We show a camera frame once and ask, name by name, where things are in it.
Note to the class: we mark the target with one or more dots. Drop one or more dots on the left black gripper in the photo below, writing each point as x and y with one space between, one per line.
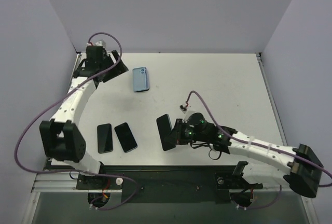
114 66

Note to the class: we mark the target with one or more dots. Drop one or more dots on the light blue phone case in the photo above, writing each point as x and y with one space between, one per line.
140 79

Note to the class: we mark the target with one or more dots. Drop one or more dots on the lilac phone case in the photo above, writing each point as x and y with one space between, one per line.
149 78

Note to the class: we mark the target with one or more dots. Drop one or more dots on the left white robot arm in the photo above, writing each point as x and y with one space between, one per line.
61 138

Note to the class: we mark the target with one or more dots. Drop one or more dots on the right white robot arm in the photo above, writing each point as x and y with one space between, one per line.
296 167

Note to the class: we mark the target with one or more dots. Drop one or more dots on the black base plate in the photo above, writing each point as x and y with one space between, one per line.
173 184

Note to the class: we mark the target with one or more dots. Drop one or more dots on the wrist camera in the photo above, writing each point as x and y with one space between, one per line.
187 110
101 43

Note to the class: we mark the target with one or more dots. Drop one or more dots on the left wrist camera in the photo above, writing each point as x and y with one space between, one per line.
101 43

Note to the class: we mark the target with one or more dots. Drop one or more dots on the aluminium rail frame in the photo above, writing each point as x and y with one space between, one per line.
235 89

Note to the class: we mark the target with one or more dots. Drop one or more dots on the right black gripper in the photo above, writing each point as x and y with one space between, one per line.
177 131

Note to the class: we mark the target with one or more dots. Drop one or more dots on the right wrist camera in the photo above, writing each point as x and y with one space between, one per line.
187 110

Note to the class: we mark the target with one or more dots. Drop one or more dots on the black phone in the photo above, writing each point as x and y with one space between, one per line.
104 138

